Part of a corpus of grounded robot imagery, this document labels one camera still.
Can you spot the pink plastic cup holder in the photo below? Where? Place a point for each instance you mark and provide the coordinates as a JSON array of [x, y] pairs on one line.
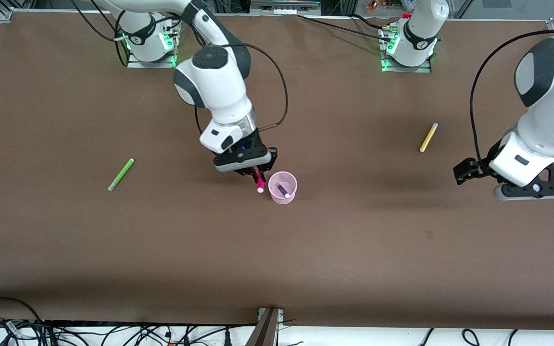
[[289, 181]]

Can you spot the purple marker pen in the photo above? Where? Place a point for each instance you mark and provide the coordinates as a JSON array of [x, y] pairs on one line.
[[284, 190]]

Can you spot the aluminium table post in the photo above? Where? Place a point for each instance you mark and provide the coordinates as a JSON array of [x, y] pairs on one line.
[[263, 331]]

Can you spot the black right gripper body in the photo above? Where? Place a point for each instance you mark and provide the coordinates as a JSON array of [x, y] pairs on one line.
[[255, 142]]

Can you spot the silver corner bracket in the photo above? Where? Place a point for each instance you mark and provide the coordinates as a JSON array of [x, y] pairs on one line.
[[5, 14]]

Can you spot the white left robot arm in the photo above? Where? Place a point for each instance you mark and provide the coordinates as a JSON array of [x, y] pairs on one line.
[[551, 120]]

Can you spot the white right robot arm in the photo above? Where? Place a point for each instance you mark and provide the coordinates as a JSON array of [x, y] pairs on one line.
[[219, 91]]

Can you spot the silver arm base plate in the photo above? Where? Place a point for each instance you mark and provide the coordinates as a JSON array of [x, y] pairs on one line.
[[152, 64], [387, 67]]

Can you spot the grey background device box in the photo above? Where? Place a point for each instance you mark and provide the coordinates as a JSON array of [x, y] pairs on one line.
[[284, 6]]

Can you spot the yellow marker pen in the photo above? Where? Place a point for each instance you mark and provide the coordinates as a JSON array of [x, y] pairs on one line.
[[428, 138]]

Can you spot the pink marker pen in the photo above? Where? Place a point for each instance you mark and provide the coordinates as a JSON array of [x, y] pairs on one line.
[[260, 185]]

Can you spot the green marker pen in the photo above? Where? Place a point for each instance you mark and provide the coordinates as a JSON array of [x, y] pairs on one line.
[[120, 175]]

